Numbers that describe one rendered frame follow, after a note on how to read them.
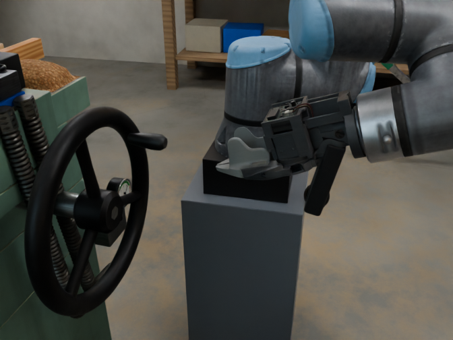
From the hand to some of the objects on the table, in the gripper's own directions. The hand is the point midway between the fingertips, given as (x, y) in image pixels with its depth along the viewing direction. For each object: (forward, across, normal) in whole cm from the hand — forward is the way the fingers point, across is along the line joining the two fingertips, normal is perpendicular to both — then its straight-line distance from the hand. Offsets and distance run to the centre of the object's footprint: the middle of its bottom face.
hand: (226, 169), depth 69 cm
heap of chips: (+36, -12, -20) cm, 43 cm away
